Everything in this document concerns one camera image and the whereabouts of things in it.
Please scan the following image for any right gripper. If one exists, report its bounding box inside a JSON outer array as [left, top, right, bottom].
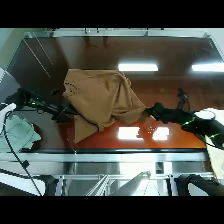
[[146, 102, 176, 125]]

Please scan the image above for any cream garment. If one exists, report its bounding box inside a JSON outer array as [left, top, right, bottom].
[[199, 107, 224, 180]]

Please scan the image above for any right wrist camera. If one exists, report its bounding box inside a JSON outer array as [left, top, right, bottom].
[[175, 87, 192, 112]]

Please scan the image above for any brown T-shirt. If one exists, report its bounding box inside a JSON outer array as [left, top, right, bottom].
[[61, 68, 152, 145]]

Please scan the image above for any black cable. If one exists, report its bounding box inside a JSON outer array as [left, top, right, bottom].
[[2, 111, 44, 197]]

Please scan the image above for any silver frame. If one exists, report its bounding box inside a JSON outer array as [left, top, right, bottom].
[[0, 28, 224, 197]]

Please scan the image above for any pale green garment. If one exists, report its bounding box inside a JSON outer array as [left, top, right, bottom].
[[0, 113, 43, 153]]

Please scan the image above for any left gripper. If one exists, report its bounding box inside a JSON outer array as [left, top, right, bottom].
[[53, 103, 80, 123]]

